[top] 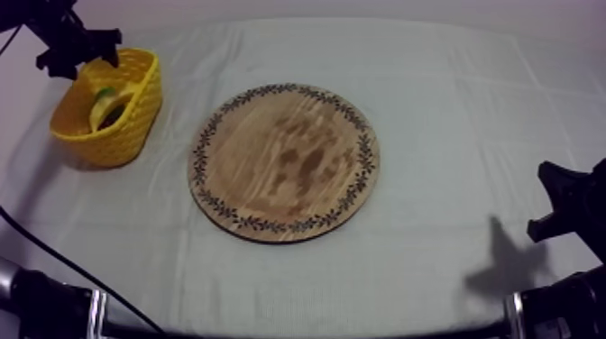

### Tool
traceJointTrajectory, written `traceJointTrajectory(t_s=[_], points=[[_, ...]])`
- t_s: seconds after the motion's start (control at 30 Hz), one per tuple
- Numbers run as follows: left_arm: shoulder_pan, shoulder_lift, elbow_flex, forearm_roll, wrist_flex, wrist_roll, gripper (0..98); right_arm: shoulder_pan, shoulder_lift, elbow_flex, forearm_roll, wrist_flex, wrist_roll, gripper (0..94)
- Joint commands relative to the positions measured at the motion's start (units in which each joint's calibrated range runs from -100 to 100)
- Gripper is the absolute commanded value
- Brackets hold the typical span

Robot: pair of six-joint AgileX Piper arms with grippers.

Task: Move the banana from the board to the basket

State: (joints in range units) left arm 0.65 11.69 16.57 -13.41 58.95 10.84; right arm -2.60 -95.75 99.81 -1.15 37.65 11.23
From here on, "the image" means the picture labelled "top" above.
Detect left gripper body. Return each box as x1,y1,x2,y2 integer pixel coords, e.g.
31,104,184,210
25,11,107,80

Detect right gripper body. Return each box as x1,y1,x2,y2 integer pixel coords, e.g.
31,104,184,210
527,158,606,264

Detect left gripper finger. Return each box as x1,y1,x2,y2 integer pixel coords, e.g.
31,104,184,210
100,28,124,69

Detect yellow toy banana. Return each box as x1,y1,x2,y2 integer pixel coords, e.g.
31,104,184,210
87,89,136,133

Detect yellow plastic basket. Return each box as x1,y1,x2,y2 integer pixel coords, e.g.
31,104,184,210
49,47,164,169

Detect round wooden board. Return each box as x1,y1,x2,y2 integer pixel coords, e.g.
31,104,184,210
187,82,381,244

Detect purple toy grapes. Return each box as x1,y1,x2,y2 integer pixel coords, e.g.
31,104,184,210
98,105,128,130

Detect black cable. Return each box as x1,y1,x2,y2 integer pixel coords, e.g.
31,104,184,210
0,206,167,335
0,24,23,56

